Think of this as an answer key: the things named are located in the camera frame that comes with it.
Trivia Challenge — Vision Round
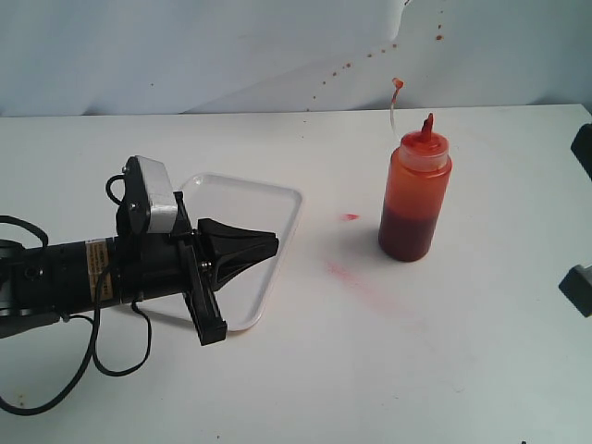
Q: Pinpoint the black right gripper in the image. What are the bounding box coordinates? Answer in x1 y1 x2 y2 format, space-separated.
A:
559 123 592 317

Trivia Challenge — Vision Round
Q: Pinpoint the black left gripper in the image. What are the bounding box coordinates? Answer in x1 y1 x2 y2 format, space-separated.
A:
116 191 279 345

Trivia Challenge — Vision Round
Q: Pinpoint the red sauce squeeze bottle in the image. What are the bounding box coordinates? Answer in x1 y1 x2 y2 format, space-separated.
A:
378 113 452 263

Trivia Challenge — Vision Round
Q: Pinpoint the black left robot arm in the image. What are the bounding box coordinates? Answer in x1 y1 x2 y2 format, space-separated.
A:
1 205 279 345

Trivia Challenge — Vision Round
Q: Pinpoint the white rectangular plastic tray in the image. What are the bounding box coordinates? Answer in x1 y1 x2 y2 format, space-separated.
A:
180 173 303 333

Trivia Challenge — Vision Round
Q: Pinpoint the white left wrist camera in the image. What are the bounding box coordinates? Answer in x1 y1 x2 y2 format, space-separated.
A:
123 155 178 235

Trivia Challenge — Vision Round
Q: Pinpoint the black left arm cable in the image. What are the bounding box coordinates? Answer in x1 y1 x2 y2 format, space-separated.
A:
0 175 154 413

